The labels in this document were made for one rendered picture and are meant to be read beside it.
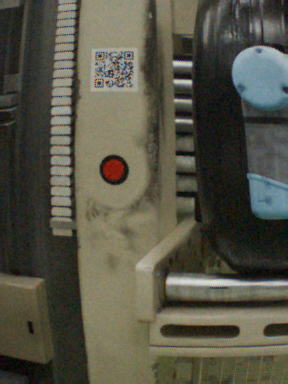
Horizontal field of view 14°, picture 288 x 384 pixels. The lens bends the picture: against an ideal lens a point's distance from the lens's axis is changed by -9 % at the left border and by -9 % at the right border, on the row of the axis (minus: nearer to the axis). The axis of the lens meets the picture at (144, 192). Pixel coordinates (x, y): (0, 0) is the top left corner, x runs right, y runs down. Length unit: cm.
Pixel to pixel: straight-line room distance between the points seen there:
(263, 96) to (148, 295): 62
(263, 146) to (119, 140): 63
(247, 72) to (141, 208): 67
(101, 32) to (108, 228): 32
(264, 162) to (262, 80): 9
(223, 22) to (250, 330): 49
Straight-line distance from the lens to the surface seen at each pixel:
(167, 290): 181
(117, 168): 186
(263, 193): 126
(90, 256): 191
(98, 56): 185
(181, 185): 227
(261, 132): 125
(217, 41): 163
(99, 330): 195
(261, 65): 123
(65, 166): 191
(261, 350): 179
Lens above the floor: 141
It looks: 12 degrees down
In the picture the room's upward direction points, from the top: 1 degrees counter-clockwise
